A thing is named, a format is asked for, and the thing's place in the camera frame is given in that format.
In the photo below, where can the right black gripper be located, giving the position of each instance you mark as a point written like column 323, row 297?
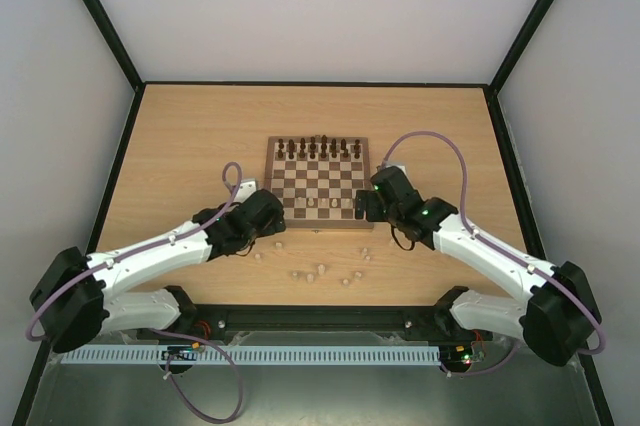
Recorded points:
column 368, row 205

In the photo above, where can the black aluminium mounting rail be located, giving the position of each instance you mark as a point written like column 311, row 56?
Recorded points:
column 410, row 323

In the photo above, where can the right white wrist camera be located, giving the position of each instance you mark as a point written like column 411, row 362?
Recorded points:
column 397, row 165

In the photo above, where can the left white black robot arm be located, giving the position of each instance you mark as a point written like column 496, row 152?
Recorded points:
column 80, row 297

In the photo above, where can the light blue slotted cable duct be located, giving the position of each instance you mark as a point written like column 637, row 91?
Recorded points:
column 255, row 355

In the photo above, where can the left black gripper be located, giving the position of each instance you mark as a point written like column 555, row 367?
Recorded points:
column 272, row 228

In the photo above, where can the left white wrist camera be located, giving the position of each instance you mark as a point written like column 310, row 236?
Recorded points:
column 246, row 189

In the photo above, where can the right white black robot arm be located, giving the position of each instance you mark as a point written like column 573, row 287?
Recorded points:
column 550, row 308

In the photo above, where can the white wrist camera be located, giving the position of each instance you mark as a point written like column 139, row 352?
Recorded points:
column 397, row 165
column 246, row 189

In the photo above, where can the wooden chess board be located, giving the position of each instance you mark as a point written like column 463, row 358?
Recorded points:
column 340, row 178

